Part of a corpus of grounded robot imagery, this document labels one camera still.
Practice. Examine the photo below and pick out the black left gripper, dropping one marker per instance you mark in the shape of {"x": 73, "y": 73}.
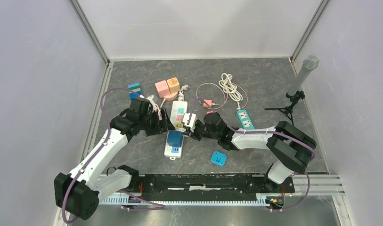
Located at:
{"x": 161, "y": 125}

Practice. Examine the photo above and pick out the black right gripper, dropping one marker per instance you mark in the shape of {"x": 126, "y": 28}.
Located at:
{"x": 194, "y": 134}

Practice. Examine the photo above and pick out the orange usb charger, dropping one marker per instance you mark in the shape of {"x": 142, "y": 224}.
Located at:
{"x": 207, "y": 103}

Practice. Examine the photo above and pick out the blue plug adapter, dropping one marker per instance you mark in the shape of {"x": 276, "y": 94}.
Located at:
{"x": 218, "y": 158}

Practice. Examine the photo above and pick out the teal power strip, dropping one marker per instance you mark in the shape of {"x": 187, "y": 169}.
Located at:
{"x": 244, "y": 119}

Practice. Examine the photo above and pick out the white long power strip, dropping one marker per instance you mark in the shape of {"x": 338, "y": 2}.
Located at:
{"x": 178, "y": 109}

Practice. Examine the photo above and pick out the dark blue cube socket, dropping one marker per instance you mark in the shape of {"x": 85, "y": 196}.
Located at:
{"x": 175, "y": 138}

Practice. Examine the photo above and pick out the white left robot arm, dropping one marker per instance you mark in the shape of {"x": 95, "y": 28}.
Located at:
{"x": 81, "y": 190}

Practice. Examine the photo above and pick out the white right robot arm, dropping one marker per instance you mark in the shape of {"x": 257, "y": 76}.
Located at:
{"x": 293, "y": 148}

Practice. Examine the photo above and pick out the pink cube socket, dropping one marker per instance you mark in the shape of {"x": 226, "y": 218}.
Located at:
{"x": 162, "y": 88}

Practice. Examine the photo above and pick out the pink round socket base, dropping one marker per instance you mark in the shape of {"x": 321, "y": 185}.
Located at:
{"x": 171, "y": 96}

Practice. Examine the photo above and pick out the orange cube socket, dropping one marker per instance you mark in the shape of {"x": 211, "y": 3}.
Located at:
{"x": 173, "y": 85}

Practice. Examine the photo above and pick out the blue green striped block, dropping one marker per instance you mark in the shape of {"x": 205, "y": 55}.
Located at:
{"x": 135, "y": 90}

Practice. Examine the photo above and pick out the black microphone tripod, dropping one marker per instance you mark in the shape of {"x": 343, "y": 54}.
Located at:
{"x": 288, "y": 110}

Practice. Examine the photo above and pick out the grey microphone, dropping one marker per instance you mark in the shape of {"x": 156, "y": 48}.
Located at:
{"x": 309, "y": 64}

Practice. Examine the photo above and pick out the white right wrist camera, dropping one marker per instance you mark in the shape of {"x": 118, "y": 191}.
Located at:
{"x": 189, "y": 120}

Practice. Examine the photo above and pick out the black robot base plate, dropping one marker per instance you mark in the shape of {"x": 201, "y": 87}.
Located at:
{"x": 206, "y": 187}

